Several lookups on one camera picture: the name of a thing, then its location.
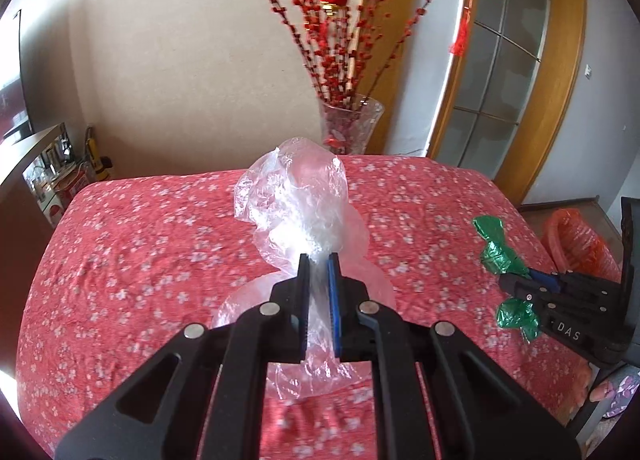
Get frosted glass door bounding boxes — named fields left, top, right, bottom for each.
left=440, top=0, right=553, bottom=176

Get green foil wrapper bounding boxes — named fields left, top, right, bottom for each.
left=472, top=215, right=543, bottom=343

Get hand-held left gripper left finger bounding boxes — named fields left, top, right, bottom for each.
left=54, top=253, right=311, bottom=460

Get red waste basket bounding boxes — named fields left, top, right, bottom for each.
left=540, top=209, right=623, bottom=286

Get red berry branches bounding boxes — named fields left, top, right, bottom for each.
left=215, top=0, right=453, bottom=108

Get red floral tablecloth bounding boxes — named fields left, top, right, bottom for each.
left=19, top=154, right=601, bottom=460

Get clear glass vase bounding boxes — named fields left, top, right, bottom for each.
left=319, top=94, right=386, bottom=156

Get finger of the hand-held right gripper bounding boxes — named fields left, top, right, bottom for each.
left=525, top=297, right=598, bottom=355
left=500, top=270, right=563, bottom=298

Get wooden door frame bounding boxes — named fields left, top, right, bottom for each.
left=427, top=0, right=587, bottom=203

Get yellow bottle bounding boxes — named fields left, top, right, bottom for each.
left=85, top=125, right=113, bottom=183

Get dark wooden cabinet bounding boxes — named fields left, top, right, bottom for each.
left=0, top=124, right=68, bottom=261

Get clear plastic bag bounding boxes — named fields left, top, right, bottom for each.
left=210, top=137, right=396, bottom=403

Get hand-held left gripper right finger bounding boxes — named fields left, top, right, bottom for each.
left=326, top=253, right=582, bottom=460

